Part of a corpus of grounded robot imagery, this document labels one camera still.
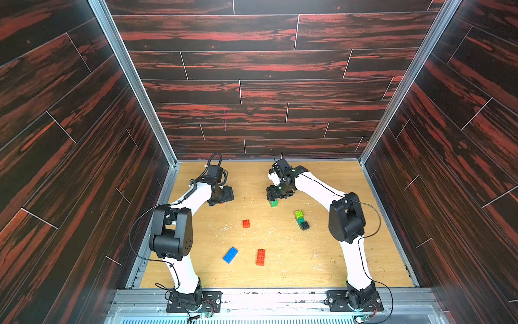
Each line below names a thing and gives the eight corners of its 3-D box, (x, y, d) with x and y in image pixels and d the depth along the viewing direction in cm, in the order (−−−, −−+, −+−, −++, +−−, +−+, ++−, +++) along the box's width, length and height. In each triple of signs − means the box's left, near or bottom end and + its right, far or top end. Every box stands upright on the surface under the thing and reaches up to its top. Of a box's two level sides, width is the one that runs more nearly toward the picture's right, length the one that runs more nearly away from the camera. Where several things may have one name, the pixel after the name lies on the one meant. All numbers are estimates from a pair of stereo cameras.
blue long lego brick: (222, 259, 86) (222, 258, 85) (232, 247, 90) (231, 245, 88) (229, 264, 85) (228, 263, 83) (238, 252, 88) (238, 250, 87)
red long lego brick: (256, 266, 84) (256, 264, 82) (256, 251, 88) (256, 249, 87) (265, 266, 84) (265, 264, 82) (265, 251, 88) (265, 249, 87)
